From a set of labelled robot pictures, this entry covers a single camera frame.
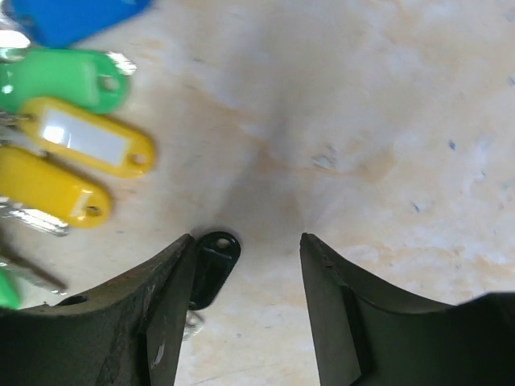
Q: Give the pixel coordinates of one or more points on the key with blue tag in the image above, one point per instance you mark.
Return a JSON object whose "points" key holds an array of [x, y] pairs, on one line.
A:
{"points": [[63, 23]]}

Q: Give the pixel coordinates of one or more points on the key with yellow tag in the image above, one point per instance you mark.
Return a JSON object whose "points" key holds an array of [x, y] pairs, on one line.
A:
{"points": [[60, 128]]}

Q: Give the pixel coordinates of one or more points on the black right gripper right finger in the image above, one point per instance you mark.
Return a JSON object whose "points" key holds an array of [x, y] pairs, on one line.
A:
{"points": [[367, 331]]}

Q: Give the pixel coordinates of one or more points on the key with green tag on ring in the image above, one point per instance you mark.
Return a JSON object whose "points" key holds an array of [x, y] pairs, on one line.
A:
{"points": [[88, 79]]}

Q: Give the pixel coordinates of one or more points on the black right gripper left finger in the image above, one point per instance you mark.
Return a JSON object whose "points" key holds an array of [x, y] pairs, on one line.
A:
{"points": [[126, 331]]}

